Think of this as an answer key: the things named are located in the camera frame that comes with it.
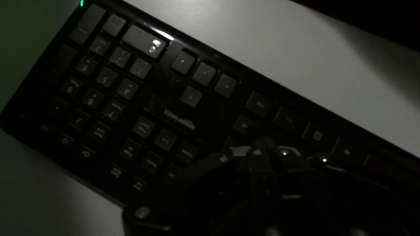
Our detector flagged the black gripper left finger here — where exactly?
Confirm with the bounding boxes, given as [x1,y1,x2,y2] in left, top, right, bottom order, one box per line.
[218,137,274,208]

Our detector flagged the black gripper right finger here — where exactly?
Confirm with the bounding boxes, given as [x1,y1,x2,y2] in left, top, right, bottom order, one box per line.
[271,145,333,208]

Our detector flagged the black computer keyboard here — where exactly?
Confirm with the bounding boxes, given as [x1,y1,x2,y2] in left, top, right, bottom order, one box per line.
[0,0,420,213]

